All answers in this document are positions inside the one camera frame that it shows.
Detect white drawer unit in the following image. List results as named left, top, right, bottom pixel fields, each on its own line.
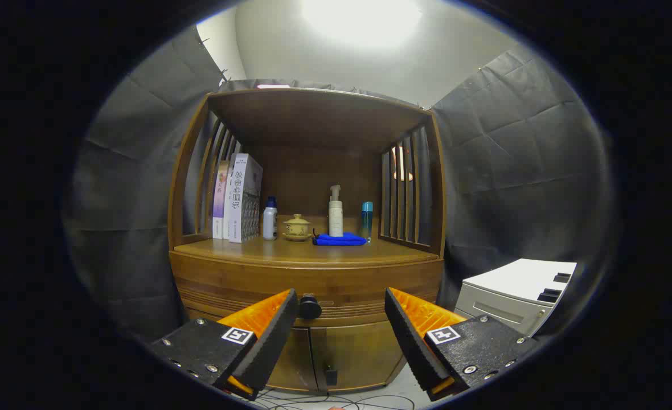
left=454, top=259, right=577, bottom=338

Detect wooden drawer with black knob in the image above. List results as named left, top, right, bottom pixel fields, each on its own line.
left=170, top=251, right=444, bottom=329

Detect black floor cables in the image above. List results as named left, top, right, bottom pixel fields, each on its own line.
left=253, top=387, right=416, bottom=410

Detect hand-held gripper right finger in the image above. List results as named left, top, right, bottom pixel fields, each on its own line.
left=384, top=287, right=539, bottom=402

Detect warm glowing light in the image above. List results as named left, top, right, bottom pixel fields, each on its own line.
left=393, top=146, right=414, bottom=182

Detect blue folded cloth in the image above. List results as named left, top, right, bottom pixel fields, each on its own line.
left=312, top=229, right=367, bottom=247

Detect white bottle blue cap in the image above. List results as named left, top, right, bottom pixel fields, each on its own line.
left=263, top=196, right=278, bottom=241

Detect yellow lidded teacup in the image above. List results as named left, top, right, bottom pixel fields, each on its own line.
left=282, top=214, right=313, bottom=242

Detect wooden cabinet door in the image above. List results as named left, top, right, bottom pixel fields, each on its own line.
left=268, top=327, right=314, bottom=392
left=312, top=322, right=406, bottom=392

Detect purple spine book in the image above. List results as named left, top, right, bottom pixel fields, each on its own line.
left=212, top=161, right=231, bottom=240

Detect large white book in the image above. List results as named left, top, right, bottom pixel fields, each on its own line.
left=227, top=153, right=264, bottom=244

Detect white pump bottle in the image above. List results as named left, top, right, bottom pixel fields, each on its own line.
left=328, top=184, right=344, bottom=237

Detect wooden countertop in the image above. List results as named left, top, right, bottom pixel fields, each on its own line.
left=174, top=231, right=439, bottom=267

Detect wooden cabinet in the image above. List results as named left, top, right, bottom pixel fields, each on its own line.
left=167, top=87, right=448, bottom=393

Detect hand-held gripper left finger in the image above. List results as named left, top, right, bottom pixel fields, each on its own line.
left=151, top=288, right=300, bottom=401

